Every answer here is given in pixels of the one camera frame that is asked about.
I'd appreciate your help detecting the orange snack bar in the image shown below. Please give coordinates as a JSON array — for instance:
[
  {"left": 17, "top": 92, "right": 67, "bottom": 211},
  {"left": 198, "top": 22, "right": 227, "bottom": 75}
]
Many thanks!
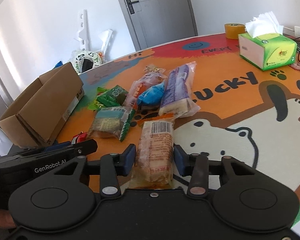
[{"left": 129, "top": 114, "right": 174, "bottom": 189}]

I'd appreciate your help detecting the red candy snack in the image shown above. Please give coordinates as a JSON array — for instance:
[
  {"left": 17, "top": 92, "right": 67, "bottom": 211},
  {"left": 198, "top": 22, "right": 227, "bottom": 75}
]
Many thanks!
[{"left": 71, "top": 132, "right": 87, "bottom": 145}]

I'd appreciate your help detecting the purple bread snack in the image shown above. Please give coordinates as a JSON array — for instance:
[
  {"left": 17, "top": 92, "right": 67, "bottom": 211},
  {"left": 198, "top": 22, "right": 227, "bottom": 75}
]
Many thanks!
[{"left": 158, "top": 61, "right": 200, "bottom": 118}]

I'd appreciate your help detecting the left hand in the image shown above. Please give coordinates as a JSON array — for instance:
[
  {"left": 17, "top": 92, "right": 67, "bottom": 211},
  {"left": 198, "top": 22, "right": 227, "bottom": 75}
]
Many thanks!
[{"left": 0, "top": 210, "right": 16, "bottom": 229}]

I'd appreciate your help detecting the teal green wrapped cake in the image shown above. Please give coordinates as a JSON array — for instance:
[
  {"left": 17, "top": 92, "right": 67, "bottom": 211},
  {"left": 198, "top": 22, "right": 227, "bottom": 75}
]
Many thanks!
[{"left": 87, "top": 106, "right": 135, "bottom": 141}]

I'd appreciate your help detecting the brown cardboard box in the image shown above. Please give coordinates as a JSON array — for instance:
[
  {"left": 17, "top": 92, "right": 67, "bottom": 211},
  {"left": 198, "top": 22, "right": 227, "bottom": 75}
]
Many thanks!
[{"left": 0, "top": 62, "right": 84, "bottom": 148}]

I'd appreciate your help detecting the green candy packet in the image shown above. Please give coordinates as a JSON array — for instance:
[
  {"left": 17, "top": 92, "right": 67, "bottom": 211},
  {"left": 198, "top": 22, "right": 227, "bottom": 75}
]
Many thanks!
[{"left": 88, "top": 85, "right": 128, "bottom": 111}]

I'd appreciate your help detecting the blue snack packet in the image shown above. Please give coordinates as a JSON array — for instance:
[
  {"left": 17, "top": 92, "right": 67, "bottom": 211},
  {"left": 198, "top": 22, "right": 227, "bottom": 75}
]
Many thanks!
[{"left": 137, "top": 82, "right": 165, "bottom": 106}]

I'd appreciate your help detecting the pink orange snack packet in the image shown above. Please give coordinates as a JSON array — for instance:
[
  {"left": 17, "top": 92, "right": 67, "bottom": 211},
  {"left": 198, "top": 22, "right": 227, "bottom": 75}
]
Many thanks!
[{"left": 123, "top": 72, "right": 167, "bottom": 110}]

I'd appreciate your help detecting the small brown candy packet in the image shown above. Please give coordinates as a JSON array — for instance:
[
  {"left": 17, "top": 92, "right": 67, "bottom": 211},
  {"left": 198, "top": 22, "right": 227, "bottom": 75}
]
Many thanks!
[{"left": 143, "top": 64, "right": 166, "bottom": 74}]

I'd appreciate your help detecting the blue plastic bag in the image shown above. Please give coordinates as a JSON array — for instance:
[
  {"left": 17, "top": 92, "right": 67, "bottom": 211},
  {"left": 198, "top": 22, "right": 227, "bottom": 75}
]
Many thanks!
[{"left": 54, "top": 61, "right": 63, "bottom": 68}]

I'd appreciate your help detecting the short white plastic board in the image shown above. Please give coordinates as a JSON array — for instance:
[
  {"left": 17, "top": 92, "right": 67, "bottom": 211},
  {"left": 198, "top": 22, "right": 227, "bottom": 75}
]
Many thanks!
[{"left": 98, "top": 29, "right": 113, "bottom": 56}]

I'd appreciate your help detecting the tall white plastic board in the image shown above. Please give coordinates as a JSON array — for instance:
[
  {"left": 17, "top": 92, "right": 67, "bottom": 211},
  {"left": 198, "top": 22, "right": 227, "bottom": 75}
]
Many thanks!
[{"left": 75, "top": 9, "right": 90, "bottom": 50}]

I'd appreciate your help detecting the green tissue box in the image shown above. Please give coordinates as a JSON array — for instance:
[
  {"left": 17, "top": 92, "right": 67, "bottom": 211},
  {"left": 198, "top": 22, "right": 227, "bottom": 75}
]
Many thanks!
[{"left": 238, "top": 11, "right": 297, "bottom": 71}]

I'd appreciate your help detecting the yellow tape roll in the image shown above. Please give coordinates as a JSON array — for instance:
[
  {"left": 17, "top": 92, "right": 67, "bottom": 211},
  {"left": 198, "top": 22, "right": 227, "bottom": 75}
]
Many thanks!
[{"left": 224, "top": 23, "right": 245, "bottom": 40}]

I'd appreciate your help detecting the grey door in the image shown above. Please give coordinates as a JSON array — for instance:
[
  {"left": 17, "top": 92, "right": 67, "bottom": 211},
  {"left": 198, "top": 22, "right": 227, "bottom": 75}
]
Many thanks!
[{"left": 119, "top": 0, "right": 198, "bottom": 50}]

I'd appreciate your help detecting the panda print seat ring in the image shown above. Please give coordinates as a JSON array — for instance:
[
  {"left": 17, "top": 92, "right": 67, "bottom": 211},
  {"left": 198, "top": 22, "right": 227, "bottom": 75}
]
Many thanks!
[{"left": 72, "top": 49, "right": 104, "bottom": 74}]

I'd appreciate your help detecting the black door handle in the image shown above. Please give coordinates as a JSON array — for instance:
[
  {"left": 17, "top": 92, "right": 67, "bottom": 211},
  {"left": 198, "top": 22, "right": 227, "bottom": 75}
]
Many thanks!
[{"left": 126, "top": 0, "right": 139, "bottom": 15}]

